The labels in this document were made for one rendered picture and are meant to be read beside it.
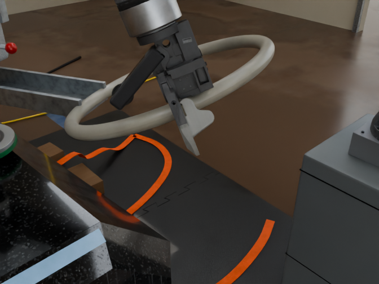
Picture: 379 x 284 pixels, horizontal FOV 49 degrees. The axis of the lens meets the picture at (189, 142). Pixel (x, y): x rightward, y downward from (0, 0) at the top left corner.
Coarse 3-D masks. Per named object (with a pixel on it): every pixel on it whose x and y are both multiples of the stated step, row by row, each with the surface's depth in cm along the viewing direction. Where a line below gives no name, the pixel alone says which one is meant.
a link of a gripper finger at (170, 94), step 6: (162, 84) 65; (168, 90) 65; (168, 96) 65; (174, 96) 64; (168, 102) 64; (174, 102) 65; (174, 108) 64; (180, 108) 65; (174, 114) 65; (180, 114) 65; (180, 120) 65
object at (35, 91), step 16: (0, 80) 120; (16, 80) 117; (32, 80) 115; (48, 80) 113; (64, 80) 110; (80, 80) 108; (0, 96) 107; (16, 96) 104; (32, 96) 102; (48, 96) 100; (64, 96) 100; (80, 96) 110; (48, 112) 103; (64, 112) 101
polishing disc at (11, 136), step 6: (0, 126) 137; (6, 126) 137; (0, 132) 133; (6, 132) 133; (12, 132) 133; (0, 138) 130; (6, 138) 130; (12, 138) 130; (0, 144) 127; (6, 144) 127; (0, 150) 125
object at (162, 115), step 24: (216, 48) 107; (264, 48) 81; (240, 72) 73; (96, 96) 104; (192, 96) 70; (216, 96) 71; (72, 120) 88; (120, 120) 73; (144, 120) 71; (168, 120) 71
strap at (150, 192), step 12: (120, 144) 285; (156, 144) 285; (72, 156) 237; (84, 156) 247; (168, 156) 273; (168, 168) 261; (156, 180) 251; (264, 228) 216; (264, 240) 208; (252, 252) 201; (240, 264) 195; (228, 276) 189
